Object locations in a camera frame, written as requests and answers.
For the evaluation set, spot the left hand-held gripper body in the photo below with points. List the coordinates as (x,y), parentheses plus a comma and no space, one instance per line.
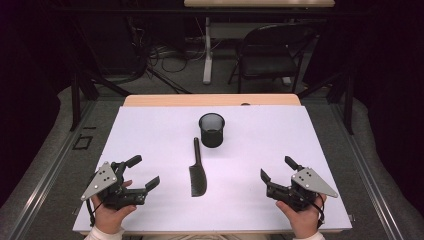
(111,196)

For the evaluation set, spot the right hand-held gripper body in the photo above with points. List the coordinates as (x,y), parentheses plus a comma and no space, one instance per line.
(296,195)

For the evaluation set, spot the black comb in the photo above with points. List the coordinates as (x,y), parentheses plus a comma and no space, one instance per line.
(198,181)

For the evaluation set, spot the black mesh cup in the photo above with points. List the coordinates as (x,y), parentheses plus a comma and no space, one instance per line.
(211,138)

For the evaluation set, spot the person's left hand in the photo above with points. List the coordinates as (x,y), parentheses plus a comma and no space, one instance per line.
(110,218)

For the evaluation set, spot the person's right hand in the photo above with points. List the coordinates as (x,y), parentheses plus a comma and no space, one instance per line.
(301,223)

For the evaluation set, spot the white board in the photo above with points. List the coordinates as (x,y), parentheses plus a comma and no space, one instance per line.
(266,140)

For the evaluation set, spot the black metal stand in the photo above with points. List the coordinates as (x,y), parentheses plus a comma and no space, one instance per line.
(349,110)
(75,106)

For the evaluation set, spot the black metal bar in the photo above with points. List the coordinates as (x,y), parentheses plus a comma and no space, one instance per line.
(168,81)

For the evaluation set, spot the black folding chair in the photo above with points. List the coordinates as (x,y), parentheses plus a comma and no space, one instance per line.
(270,66)

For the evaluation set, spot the beige table with white leg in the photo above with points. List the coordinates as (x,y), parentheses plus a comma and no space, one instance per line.
(260,3)

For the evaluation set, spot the metal floor rail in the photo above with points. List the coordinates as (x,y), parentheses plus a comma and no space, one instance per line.
(367,173)
(50,173)

